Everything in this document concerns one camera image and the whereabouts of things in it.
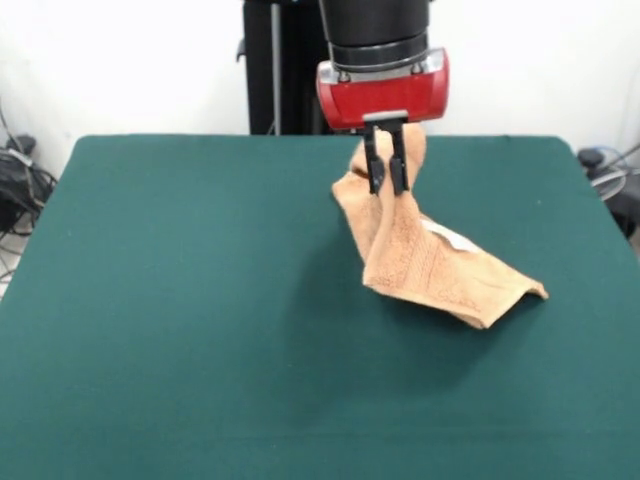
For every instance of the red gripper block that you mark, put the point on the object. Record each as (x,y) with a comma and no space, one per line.
(390,97)

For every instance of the small black adapter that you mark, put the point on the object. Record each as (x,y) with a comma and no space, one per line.
(22,144)
(590,157)

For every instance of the dark green table cloth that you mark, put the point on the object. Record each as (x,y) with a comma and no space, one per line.
(150,300)

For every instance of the tan terry towel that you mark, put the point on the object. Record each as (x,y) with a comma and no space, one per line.
(430,270)

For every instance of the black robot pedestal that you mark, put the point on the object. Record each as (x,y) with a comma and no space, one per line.
(285,75)

